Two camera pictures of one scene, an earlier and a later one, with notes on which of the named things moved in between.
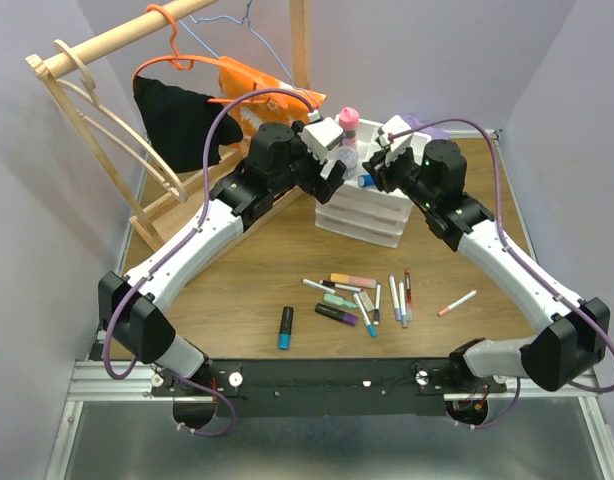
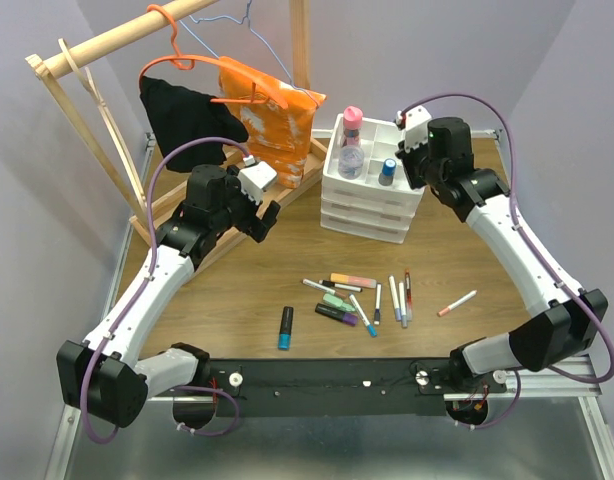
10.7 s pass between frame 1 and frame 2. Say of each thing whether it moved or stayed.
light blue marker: stayed
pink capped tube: stayed
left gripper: moved
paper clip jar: stayed
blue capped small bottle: moved
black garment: stayed
